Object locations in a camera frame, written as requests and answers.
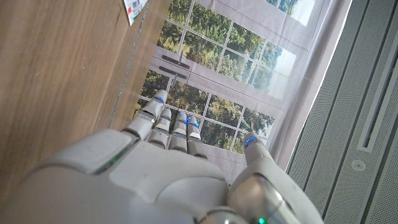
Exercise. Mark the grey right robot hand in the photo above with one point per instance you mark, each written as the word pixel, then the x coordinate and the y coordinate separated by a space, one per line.
pixel 155 180

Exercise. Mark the white toothpaste tube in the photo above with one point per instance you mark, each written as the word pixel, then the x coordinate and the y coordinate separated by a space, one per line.
pixel 134 9

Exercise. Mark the printed window backdrop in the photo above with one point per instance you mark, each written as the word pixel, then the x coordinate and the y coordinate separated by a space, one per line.
pixel 233 62

